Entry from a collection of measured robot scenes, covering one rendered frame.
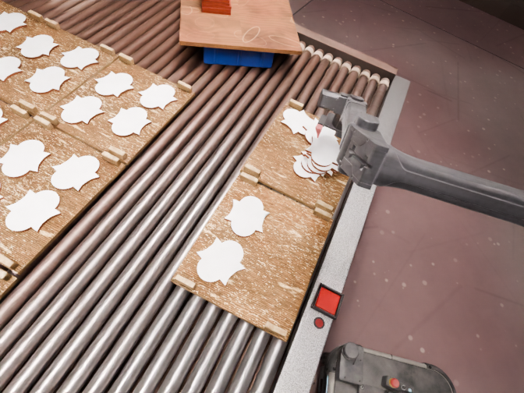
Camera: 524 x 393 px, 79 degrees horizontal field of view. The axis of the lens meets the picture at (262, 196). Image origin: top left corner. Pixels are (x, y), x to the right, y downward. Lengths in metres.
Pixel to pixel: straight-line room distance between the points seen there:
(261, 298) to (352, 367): 0.84
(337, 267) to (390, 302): 1.16
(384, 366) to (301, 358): 0.90
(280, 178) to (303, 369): 0.58
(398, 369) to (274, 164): 1.16
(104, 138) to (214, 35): 0.61
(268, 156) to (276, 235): 0.31
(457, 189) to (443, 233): 2.02
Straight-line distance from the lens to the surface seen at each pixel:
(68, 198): 1.09
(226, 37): 1.46
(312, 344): 0.95
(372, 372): 1.76
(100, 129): 1.23
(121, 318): 0.94
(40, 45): 1.61
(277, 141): 1.20
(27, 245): 1.06
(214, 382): 0.90
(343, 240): 1.08
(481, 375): 2.38
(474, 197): 0.60
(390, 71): 1.74
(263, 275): 0.94
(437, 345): 2.25
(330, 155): 1.14
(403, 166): 0.55
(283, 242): 0.99
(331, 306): 0.97
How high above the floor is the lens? 1.81
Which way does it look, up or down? 57 degrees down
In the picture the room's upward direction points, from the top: 17 degrees clockwise
